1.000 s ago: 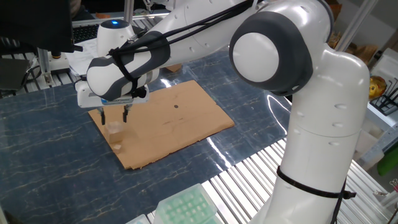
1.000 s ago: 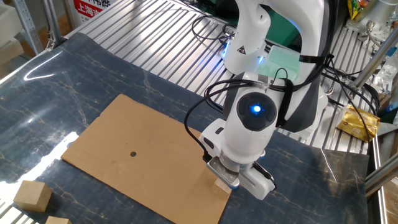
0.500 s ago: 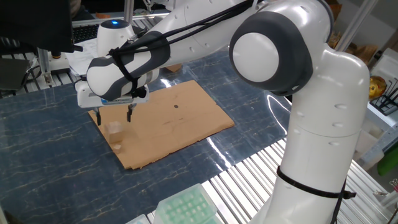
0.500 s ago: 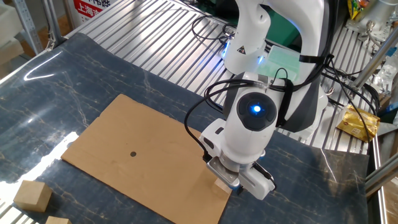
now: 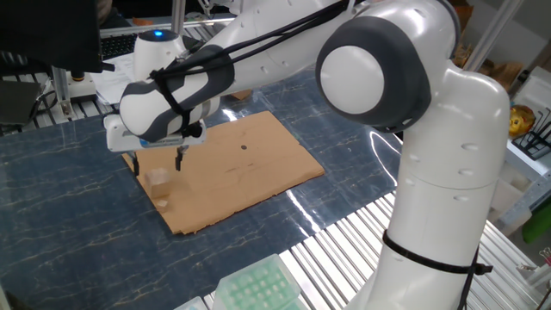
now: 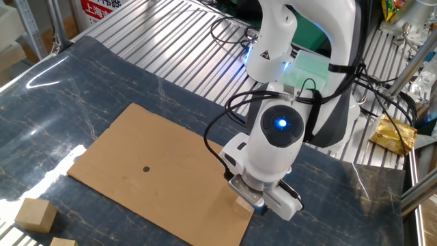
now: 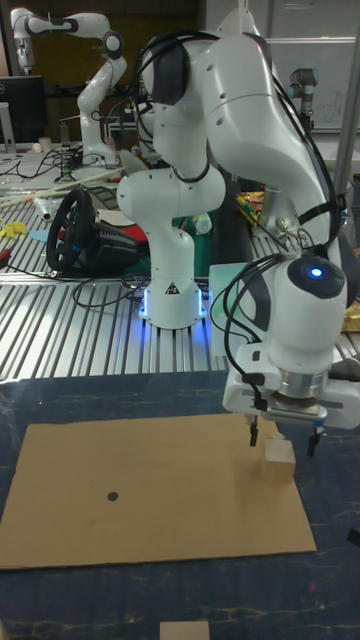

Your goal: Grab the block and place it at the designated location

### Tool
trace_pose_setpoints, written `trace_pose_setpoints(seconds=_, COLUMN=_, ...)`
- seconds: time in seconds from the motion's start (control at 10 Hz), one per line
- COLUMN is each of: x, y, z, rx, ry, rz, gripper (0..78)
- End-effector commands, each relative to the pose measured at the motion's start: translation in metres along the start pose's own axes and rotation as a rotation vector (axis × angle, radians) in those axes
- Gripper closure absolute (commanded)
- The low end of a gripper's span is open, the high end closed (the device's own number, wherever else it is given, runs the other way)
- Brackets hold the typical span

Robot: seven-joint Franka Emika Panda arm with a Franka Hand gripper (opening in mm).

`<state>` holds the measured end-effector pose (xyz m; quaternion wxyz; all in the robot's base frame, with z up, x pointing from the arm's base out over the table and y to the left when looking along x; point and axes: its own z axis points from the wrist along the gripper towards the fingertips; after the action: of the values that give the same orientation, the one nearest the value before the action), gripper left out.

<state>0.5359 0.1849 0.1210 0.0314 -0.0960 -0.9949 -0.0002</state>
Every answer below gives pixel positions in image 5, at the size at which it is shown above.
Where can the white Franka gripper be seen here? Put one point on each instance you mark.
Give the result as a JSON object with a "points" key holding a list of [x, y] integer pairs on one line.
{"points": [[125, 142]]}

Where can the large wooden block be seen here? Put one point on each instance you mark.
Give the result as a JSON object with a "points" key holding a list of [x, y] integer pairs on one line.
{"points": [[242, 94]]}

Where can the white paper sheets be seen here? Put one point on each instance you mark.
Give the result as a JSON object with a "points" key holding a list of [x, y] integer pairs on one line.
{"points": [[112, 82]]}

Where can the black monitor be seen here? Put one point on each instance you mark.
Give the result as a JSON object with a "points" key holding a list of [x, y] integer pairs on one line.
{"points": [[47, 30]]}

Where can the brown cardboard sheet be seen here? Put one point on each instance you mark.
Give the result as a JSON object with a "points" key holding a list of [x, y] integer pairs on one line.
{"points": [[241, 181]]}

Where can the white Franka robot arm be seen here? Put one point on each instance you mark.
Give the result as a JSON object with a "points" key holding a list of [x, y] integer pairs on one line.
{"points": [[430, 150]]}

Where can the golden figurine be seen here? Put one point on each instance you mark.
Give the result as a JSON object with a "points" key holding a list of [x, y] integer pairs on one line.
{"points": [[521, 120]]}

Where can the green pipette tip box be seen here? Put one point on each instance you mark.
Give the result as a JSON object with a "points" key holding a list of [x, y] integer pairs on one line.
{"points": [[258, 286]]}

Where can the medium light wooden block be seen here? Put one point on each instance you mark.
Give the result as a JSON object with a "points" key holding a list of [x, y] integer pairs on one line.
{"points": [[158, 183]]}

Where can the dark blue marble mat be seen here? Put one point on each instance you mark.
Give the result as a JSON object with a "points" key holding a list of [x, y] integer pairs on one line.
{"points": [[64, 215]]}

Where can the tiny wooden cube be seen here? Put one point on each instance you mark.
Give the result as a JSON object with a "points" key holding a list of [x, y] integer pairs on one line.
{"points": [[162, 205]]}

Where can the black keyboard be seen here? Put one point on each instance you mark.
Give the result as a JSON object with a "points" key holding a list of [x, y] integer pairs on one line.
{"points": [[118, 45]]}

